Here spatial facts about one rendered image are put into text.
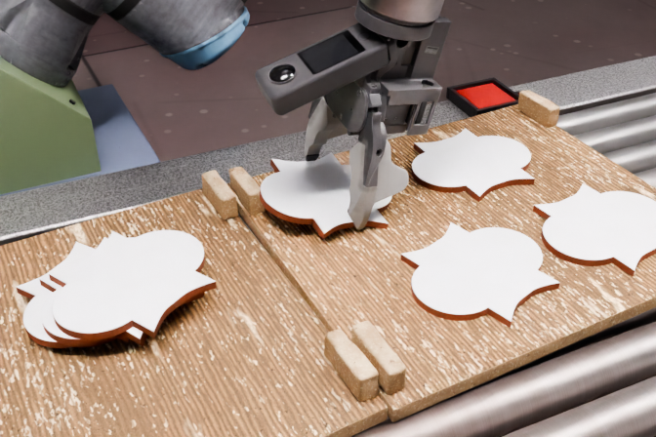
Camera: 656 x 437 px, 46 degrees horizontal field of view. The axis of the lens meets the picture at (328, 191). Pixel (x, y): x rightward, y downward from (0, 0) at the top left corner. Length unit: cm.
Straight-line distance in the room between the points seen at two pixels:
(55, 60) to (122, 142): 15
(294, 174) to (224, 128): 209
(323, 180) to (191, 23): 31
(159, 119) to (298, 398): 243
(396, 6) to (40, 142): 50
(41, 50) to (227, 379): 51
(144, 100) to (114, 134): 203
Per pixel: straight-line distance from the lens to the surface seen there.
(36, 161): 100
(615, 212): 83
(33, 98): 96
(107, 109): 117
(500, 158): 89
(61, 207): 88
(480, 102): 103
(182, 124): 293
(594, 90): 114
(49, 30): 98
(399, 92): 71
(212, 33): 101
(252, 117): 294
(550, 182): 87
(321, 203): 77
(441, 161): 87
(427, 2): 67
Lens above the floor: 140
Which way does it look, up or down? 34 degrees down
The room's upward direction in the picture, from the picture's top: straight up
